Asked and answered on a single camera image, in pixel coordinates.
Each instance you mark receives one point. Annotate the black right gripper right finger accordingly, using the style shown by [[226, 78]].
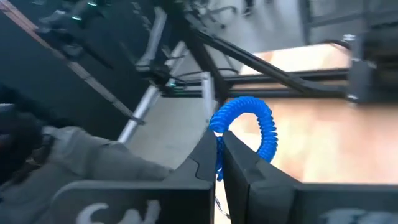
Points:
[[280, 202]]

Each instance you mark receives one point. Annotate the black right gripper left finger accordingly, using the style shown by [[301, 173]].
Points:
[[140, 202]]

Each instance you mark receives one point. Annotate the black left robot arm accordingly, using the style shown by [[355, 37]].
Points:
[[373, 77]]

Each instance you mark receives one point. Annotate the person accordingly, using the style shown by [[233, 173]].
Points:
[[93, 155]]

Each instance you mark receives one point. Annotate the silver metal pole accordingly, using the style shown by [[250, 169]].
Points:
[[140, 112]]

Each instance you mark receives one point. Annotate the black aluminium rig frame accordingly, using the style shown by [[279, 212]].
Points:
[[264, 67]]

